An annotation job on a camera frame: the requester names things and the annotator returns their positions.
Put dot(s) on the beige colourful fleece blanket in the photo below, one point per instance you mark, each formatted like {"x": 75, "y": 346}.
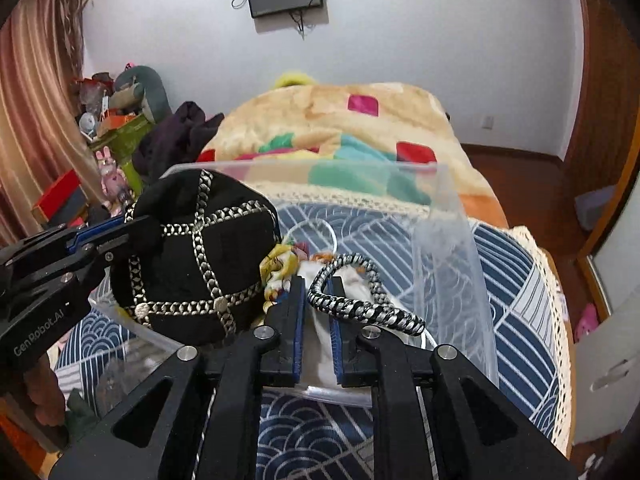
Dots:
{"x": 389, "y": 122}

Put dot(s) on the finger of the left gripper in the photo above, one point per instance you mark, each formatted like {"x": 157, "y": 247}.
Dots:
{"x": 111, "y": 234}

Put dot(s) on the person's left hand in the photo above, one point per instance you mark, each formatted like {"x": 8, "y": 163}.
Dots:
{"x": 45, "y": 393}

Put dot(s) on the grey green plush dinosaur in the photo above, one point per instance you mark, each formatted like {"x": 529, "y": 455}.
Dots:
{"x": 140, "y": 87}

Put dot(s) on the blue white patterned bedspread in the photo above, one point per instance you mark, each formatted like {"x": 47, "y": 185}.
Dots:
{"x": 311, "y": 434}

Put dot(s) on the red box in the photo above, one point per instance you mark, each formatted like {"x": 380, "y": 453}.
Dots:
{"x": 64, "y": 202}

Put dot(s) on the black hat with silver chains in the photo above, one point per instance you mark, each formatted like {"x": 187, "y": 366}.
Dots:
{"x": 190, "y": 271}

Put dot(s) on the dark purple clothing pile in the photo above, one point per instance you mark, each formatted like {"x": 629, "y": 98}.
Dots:
{"x": 178, "y": 139}

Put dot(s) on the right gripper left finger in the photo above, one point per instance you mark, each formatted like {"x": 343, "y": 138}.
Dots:
{"x": 282, "y": 364}

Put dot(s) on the pink rabbit toy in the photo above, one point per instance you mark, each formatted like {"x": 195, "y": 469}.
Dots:
{"x": 113, "y": 180}

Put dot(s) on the wooden door frame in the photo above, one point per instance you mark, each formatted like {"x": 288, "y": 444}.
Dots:
{"x": 604, "y": 148}

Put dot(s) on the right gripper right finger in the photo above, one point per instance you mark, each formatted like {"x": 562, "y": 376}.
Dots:
{"x": 353, "y": 365}

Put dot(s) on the striped pink curtain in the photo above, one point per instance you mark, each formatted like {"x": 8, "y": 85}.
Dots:
{"x": 42, "y": 54}

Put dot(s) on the yellow green plush toy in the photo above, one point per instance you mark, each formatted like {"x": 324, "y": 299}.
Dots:
{"x": 293, "y": 79}

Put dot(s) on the clear plastic storage bin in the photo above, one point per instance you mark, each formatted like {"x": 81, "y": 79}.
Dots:
{"x": 441, "y": 241}

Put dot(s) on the green cardboard box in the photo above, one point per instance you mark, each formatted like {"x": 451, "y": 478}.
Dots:
{"x": 122, "y": 143}

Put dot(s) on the green knitted cloth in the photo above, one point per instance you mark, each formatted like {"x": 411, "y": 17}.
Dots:
{"x": 80, "y": 418}

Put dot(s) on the black white braided band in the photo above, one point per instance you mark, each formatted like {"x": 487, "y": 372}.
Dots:
{"x": 378, "y": 311}

